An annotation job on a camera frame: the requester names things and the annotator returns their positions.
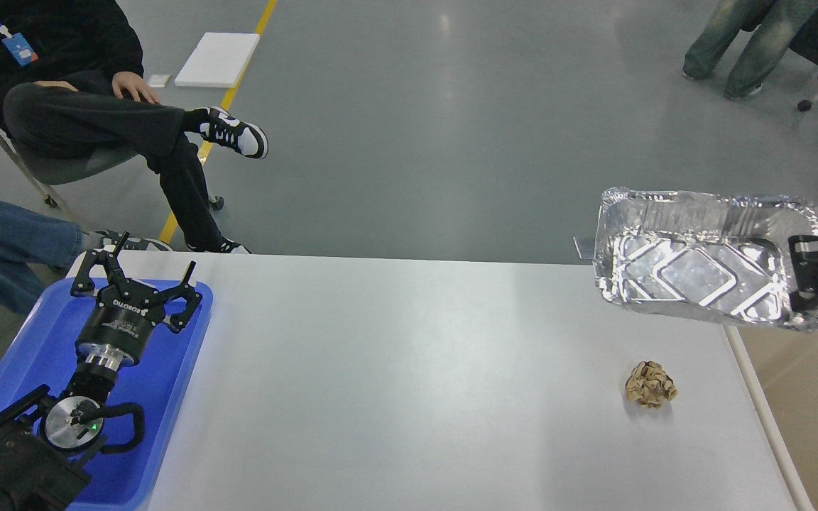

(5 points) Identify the grey office chair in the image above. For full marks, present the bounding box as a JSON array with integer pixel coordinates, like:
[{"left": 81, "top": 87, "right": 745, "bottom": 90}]
[{"left": 0, "top": 116, "right": 225, "bottom": 211}]

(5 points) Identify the seated person in black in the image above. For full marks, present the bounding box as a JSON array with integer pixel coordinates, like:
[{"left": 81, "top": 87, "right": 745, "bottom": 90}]
[{"left": 0, "top": 1, "right": 268, "bottom": 253}]

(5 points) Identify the blue id badge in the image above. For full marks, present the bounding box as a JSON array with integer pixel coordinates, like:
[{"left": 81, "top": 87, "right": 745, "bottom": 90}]
[{"left": 2, "top": 26, "right": 38, "bottom": 67}]

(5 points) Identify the white foam board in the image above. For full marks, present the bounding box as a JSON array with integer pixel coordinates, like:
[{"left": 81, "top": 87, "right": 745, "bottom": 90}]
[{"left": 173, "top": 32, "right": 260, "bottom": 89}]

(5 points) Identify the blue plastic tray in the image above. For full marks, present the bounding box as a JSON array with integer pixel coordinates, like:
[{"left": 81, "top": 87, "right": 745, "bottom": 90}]
[{"left": 0, "top": 277, "right": 214, "bottom": 511}]

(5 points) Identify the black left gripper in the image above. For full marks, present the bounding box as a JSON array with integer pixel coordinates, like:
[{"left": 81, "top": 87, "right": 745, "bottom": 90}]
[{"left": 71, "top": 231, "right": 204, "bottom": 368}]

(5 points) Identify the crumpled brown paper ball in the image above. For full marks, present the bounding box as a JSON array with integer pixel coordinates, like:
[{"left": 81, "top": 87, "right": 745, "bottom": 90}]
[{"left": 624, "top": 361, "right": 679, "bottom": 410}]

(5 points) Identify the standing person in jeans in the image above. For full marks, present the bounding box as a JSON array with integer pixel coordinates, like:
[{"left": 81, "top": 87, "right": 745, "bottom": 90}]
[{"left": 682, "top": 0, "right": 818, "bottom": 99}]

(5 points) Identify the left floor plate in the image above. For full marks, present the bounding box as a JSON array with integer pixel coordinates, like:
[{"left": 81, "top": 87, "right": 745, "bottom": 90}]
[{"left": 572, "top": 236, "right": 595, "bottom": 260}]

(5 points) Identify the aluminium foil tray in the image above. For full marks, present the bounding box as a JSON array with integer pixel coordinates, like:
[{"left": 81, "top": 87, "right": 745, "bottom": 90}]
[{"left": 594, "top": 187, "right": 818, "bottom": 332}]

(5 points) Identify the person in blue jeans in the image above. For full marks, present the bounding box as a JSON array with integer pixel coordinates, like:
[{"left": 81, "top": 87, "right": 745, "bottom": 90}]
[{"left": 0, "top": 153, "right": 172, "bottom": 315}]

